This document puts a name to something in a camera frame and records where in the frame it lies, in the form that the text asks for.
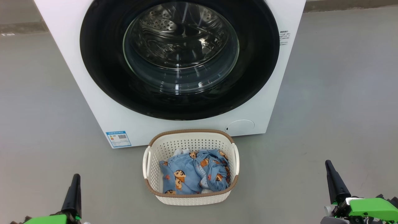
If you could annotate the cream perforated laundry basket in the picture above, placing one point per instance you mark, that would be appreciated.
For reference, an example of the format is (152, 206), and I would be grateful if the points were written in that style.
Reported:
(155, 186)

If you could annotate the washing machine glass door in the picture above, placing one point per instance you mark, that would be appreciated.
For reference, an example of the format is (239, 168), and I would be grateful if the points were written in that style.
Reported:
(102, 77)

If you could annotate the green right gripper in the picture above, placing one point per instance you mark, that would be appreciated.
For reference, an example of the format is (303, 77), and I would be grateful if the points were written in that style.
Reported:
(373, 207)

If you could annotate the blue energy label sticker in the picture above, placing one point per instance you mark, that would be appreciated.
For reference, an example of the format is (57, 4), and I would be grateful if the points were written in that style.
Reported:
(118, 139)

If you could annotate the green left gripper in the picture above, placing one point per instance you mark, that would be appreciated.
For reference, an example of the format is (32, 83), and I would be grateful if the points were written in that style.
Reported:
(46, 219)

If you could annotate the printed text notice sticker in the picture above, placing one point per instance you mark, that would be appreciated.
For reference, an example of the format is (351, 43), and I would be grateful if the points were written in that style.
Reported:
(284, 38)

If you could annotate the white front-load washing machine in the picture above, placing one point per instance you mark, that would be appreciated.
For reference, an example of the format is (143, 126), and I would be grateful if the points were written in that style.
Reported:
(93, 121)

